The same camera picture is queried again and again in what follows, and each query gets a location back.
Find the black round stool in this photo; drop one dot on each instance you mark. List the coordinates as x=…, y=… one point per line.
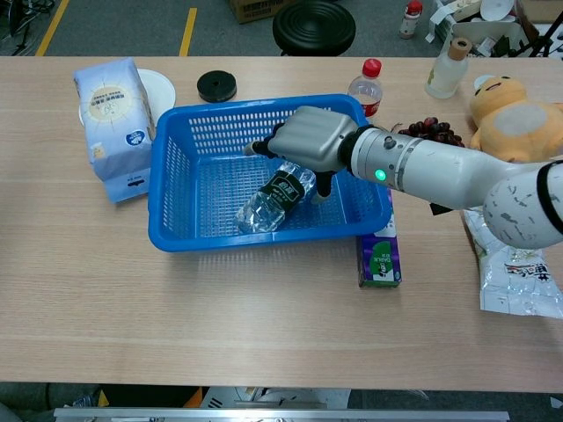
x=313, y=26

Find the cardboard box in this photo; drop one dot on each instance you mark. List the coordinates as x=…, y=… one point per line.
x=255, y=11

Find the frosted bottle wooden cap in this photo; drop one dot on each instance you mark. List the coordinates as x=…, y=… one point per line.
x=445, y=74

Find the white paper plate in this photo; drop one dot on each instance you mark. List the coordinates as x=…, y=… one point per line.
x=160, y=94

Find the small red-capped white bottle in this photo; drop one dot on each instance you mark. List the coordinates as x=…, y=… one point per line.
x=410, y=22

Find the aluminium rail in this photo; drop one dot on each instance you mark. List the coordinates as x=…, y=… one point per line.
x=281, y=415

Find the yellow plush toy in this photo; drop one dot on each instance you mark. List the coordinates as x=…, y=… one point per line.
x=514, y=123

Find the light purple tissue pack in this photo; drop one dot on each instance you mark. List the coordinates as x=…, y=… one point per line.
x=114, y=123

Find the white bowl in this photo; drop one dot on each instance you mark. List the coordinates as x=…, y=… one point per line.
x=497, y=9

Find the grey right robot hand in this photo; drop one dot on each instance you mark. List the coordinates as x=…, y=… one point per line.
x=312, y=136

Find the blue plastic mesh basket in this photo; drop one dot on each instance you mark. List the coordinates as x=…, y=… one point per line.
x=211, y=206

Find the red-capped cola bottle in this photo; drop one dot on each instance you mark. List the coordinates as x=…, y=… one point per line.
x=367, y=88

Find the white storage bin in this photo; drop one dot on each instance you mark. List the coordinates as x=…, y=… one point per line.
x=488, y=31

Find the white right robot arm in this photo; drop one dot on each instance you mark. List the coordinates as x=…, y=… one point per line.
x=440, y=169

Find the purple artificial grape bunch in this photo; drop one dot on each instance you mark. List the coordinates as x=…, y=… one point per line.
x=433, y=129

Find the purple toothpaste box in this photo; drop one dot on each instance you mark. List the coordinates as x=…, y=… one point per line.
x=380, y=261

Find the clear water bottle green label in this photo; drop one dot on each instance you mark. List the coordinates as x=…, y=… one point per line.
x=272, y=198

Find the black round disc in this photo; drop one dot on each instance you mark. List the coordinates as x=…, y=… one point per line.
x=216, y=86

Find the white snack bag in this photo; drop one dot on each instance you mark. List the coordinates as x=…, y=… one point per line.
x=514, y=281

